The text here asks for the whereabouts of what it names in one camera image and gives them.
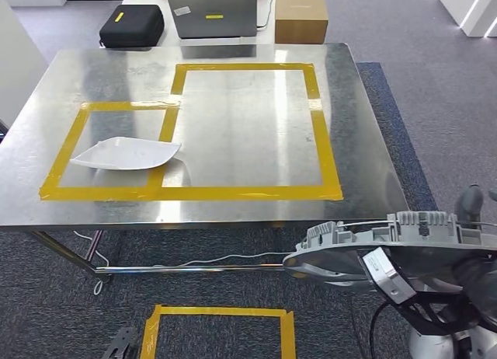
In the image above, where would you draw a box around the white cabinet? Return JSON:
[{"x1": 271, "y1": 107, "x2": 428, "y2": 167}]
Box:
[{"x1": 0, "y1": 0, "x2": 50, "y2": 131}]

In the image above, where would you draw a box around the grey plastic wheel hubcap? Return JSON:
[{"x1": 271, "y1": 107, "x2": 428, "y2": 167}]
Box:
[{"x1": 282, "y1": 210, "x2": 497, "y2": 297}]

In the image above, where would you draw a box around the black zip case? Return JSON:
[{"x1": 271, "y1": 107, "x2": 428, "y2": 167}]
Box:
[{"x1": 99, "y1": 4, "x2": 166, "y2": 51}]

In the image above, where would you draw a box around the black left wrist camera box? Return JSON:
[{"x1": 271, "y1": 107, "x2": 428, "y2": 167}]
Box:
[{"x1": 101, "y1": 326, "x2": 140, "y2": 359}]

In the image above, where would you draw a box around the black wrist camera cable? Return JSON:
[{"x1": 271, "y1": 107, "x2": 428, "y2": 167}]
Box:
[{"x1": 369, "y1": 300, "x2": 390, "y2": 359}]

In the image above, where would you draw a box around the grey laptop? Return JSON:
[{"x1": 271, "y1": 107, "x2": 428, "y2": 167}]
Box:
[{"x1": 164, "y1": 0, "x2": 259, "y2": 40}]

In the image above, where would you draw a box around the large yellow tape square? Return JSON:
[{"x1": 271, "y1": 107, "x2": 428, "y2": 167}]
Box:
[{"x1": 161, "y1": 62, "x2": 344, "y2": 202}]

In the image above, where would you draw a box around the white plastic shell part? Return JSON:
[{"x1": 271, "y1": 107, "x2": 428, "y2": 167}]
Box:
[{"x1": 69, "y1": 136, "x2": 183, "y2": 172}]

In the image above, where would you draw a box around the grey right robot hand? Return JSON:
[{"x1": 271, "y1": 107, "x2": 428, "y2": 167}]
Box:
[{"x1": 452, "y1": 183, "x2": 497, "y2": 332}]

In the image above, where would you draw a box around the white stepped platform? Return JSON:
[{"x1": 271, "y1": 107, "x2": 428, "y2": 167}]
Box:
[{"x1": 433, "y1": 0, "x2": 497, "y2": 39}]

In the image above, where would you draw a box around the white floor cable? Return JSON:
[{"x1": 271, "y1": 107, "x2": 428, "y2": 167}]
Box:
[{"x1": 72, "y1": 229, "x2": 293, "y2": 297}]

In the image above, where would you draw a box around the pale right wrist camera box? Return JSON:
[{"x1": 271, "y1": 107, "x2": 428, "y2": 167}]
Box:
[{"x1": 361, "y1": 246, "x2": 417, "y2": 306}]

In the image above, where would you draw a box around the brown cardboard box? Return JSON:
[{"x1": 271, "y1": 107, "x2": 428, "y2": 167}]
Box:
[{"x1": 274, "y1": 0, "x2": 330, "y2": 46}]

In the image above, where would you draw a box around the dark blue floor mat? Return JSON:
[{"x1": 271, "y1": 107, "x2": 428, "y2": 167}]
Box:
[{"x1": 356, "y1": 61, "x2": 439, "y2": 214}]

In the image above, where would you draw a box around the stainless steel workbench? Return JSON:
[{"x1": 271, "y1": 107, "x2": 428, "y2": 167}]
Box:
[{"x1": 0, "y1": 42, "x2": 409, "y2": 286}]

